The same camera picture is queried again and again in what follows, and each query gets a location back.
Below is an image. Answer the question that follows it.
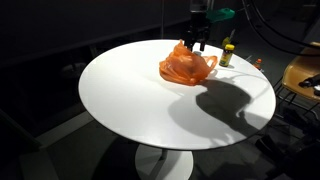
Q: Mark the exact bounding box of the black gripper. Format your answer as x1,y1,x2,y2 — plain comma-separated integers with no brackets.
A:
184,9,212,53

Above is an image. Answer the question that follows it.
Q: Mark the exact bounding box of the orange plastic bag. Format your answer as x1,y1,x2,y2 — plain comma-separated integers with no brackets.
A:
158,39,219,87

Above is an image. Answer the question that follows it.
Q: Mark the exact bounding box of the yellow squeeze bottle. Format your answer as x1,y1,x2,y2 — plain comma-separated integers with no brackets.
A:
221,28,236,48

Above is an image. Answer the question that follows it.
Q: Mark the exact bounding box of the dark bottle with yellow cap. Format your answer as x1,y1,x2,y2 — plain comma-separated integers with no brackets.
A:
219,43,236,68

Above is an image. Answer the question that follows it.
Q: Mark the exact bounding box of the small orange bottle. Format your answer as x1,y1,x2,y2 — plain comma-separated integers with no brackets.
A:
253,58,263,71

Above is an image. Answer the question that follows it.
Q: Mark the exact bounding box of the green box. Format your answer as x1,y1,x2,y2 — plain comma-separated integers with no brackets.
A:
206,7,236,24

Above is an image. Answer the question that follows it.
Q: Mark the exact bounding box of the yellow case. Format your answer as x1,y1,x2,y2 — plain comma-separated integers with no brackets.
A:
281,41,320,103

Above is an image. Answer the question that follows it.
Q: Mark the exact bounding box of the white round table base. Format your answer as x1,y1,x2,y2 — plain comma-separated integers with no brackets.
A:
134,143,195,180

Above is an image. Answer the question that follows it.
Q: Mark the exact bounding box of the black thick cable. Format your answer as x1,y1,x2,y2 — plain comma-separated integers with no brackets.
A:
241,0,320,58

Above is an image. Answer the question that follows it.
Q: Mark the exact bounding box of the black clamp handle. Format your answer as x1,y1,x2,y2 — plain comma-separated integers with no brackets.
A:
297,74,320,89

